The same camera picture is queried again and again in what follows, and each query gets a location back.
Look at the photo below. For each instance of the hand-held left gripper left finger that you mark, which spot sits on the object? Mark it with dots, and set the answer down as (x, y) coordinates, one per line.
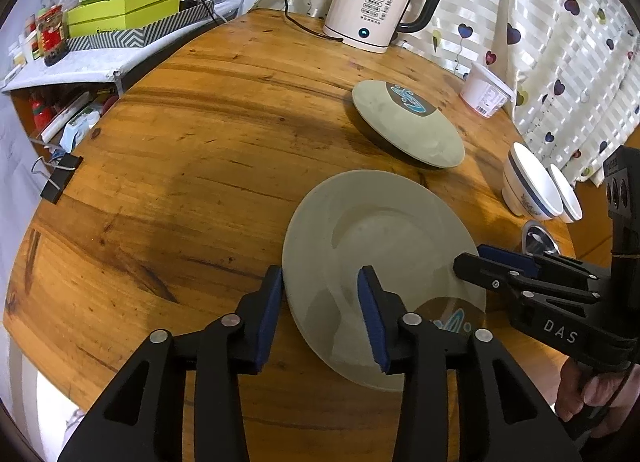
(267, 322)

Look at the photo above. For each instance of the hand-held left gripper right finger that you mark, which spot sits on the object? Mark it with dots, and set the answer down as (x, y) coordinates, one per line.
(372, 322)

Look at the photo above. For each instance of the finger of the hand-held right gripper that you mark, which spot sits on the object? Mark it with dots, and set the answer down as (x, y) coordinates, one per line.
(480, 269)
(505, 257)

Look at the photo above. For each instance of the small stainless steel bowl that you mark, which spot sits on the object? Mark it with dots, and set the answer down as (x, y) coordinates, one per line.
(537, 237)

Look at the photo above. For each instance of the white bowl with blue rim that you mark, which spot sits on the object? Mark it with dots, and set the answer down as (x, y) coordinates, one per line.
(567, 192)
(525, 182)

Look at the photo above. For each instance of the grey-green plate with blue motif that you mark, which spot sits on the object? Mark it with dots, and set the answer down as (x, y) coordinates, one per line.
(400, 132)
(380, 222)

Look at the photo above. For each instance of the person's right hand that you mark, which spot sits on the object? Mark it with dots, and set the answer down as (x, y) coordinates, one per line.
(602, 389)

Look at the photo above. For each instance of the white plastic tub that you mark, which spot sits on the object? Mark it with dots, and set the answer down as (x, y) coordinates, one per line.
(482, 89)

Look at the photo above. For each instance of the black binder clip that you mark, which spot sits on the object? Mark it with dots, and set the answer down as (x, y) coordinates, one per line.
(60, 177)

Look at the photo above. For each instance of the heart-print striped curtain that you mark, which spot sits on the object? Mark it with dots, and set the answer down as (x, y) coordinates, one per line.
(500, 2)

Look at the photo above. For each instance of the tissue pack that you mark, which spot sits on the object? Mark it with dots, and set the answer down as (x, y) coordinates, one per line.
(77, 129)

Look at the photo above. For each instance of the small red bottle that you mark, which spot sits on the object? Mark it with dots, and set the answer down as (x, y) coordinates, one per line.
(42, 114)

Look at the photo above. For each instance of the zigzag patterned box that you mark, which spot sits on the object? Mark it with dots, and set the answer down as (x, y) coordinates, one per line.
(130, 34)

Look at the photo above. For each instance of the white shelf board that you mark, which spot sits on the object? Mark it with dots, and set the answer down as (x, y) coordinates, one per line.
(65, 69)

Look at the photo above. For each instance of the lime green flat box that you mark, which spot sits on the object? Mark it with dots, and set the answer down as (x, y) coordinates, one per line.
(120, 12)

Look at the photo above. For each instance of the small red packet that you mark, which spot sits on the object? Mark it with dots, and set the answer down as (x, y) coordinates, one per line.
(50, 34)

